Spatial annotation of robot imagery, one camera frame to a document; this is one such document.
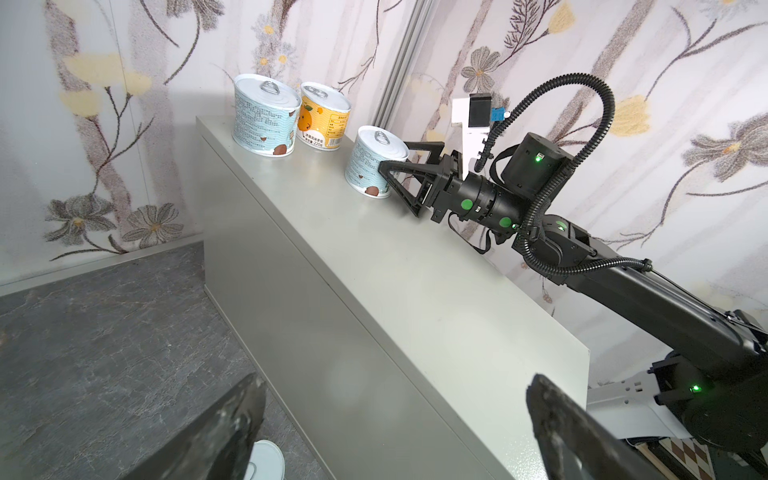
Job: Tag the grey metal cabinet counter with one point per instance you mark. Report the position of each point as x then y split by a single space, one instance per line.
397 351

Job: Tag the pink labelled can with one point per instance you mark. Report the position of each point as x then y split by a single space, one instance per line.
266 462

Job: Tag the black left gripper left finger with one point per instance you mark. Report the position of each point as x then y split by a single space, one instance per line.
218 443

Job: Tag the light blue labelled can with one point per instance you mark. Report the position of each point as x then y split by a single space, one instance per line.
266 115

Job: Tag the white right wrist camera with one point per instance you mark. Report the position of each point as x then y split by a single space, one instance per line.
475 115

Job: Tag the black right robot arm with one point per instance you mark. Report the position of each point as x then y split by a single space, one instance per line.
712 386

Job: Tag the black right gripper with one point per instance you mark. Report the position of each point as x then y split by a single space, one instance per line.
438 176

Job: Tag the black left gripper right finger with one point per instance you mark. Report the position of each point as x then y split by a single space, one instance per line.
572 444

